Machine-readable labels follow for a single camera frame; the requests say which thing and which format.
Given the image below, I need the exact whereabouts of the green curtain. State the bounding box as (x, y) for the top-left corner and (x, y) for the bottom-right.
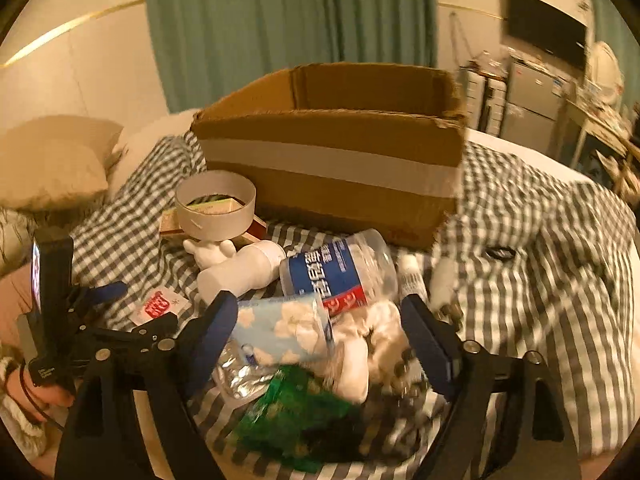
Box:
(591, 0), (640, 110)
(144, 0), (437, 113)

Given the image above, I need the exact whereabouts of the clear water bottle blue label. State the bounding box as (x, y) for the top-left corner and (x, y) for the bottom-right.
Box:
(280, 229), (398, 316)

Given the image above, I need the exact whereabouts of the red white tissue packet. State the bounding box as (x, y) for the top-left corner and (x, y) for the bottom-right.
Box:
(131, 287), (191, 326)

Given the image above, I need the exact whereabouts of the black wall television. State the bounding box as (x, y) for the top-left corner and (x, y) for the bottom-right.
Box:
(506, 0), (587, 70)

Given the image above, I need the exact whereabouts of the flat tan medicine box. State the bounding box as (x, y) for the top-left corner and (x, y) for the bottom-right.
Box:
(158, 197), (267, 246)

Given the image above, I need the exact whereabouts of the crumpled clear plastic wrapper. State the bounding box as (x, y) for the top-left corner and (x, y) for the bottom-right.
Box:
(213, 340), (277, 408)

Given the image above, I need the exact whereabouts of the beige pillow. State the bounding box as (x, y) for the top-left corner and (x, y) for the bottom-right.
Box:
(1, 115), (122, 211)

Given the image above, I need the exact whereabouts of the white scrunchie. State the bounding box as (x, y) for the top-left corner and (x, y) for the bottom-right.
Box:
(311, 300), (419, 404)

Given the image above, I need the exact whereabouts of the white vanity table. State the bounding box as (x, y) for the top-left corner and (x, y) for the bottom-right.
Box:
(552, 98), (629, 169)

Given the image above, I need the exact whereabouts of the green checkered cloth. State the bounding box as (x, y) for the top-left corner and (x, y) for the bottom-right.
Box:
(72, 133), (638, 458)

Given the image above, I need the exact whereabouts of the blue cloud tissue pack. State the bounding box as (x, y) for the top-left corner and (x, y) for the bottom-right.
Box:
(231, 292), (334, 367)

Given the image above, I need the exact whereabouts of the person's left hand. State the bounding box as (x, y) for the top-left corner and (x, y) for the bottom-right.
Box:
(1, 266), (74, 422)

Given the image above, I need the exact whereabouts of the white cartoon figurine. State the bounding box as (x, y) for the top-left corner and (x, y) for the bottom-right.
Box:
(182, 240), (236, 270)

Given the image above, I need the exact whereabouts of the silver mini fridge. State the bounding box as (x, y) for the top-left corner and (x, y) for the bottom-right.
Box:
(499, 58), (565, 155)

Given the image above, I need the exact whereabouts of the brown cardboard box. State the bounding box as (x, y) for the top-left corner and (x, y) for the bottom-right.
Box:
(191, 63), (466, 249)

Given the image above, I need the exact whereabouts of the white suitcase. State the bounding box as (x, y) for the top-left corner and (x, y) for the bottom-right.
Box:
(458, 67), (506, 136)

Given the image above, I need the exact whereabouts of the green plastic bag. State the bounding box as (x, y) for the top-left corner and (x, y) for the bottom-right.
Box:
(234, 365), (363, 472)

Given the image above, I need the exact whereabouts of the white tape roll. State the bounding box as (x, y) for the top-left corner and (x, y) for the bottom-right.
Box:
(175, 170), (256, 242)

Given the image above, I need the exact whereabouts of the white plastic bottle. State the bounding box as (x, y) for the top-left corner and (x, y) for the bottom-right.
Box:
(196, 240), (285, 304)

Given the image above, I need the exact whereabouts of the oval vanity mirror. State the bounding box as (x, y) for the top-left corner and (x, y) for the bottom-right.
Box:
(586, 41), (624, 107)

